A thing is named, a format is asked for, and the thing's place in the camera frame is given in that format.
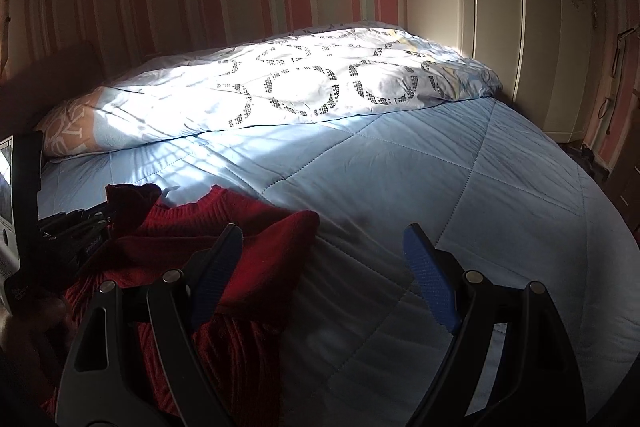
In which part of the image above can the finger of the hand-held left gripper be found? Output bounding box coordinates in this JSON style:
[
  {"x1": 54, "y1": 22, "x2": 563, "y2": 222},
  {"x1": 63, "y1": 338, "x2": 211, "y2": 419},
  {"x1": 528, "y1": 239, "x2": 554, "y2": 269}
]
[{"x1": 37, "y1": 199, "x2": 121, "y2": 244}]

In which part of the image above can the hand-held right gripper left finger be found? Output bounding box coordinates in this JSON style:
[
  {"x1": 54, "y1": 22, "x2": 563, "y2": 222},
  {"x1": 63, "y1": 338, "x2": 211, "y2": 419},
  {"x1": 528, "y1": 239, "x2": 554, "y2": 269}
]
[{"x1": 55, "y1": 223, "x2": 244, "y2": 427}]

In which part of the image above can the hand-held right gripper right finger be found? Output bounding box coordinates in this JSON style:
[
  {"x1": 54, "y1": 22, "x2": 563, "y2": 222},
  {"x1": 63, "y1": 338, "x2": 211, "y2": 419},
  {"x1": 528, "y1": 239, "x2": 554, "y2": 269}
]
[{"x1": 403, "y1": 223, "x2": 587, "y2": 427}]

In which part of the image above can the red knit sweater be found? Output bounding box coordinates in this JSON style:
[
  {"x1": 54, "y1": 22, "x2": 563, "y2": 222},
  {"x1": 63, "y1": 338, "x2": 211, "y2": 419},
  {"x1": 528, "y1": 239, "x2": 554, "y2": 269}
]
[{"x1": 41, "y1": 183, "x2": 321, "y2": 427}]

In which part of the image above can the person's left hand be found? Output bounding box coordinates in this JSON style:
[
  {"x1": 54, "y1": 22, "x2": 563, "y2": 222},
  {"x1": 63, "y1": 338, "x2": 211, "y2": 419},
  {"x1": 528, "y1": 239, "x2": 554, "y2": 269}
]
[{"x1": 0, "y1": 294, "x2": 71, "y2": 358}]

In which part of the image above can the light blue quilted bedspread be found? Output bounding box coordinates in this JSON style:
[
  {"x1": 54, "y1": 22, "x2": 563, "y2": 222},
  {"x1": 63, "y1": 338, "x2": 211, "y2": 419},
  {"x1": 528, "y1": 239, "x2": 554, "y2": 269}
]
[{"x1": 37, "y1": 96, "x2": 640, "y2": 427}]

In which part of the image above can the orange patterned pillow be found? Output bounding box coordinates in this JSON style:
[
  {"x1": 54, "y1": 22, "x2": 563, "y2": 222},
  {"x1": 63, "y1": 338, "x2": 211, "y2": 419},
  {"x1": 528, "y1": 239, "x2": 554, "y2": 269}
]
[{"x1": 34, "y1": 88, "x2": 113, "y2": 158}]

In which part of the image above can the dark wooden headboard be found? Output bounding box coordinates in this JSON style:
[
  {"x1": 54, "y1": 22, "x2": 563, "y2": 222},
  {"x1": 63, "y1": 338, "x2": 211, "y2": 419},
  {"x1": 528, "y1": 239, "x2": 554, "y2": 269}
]
[{"x1": 0, "y1": 39, "x2": 108, "y2": 142}]

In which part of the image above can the white patterned pillow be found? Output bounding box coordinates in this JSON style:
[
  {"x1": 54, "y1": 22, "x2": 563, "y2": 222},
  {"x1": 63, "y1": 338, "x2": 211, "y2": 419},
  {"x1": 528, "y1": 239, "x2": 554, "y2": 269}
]
[{"x1": 95, "y1": 26, "x2": 503, "y2": 148}]

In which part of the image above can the cream floral wardrobe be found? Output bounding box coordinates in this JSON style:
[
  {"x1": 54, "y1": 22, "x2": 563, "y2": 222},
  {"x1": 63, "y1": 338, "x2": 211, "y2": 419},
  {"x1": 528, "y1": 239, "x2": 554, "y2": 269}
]
[{"x1": 397, "y1": 0, "x2": 621, "y2": 142}]

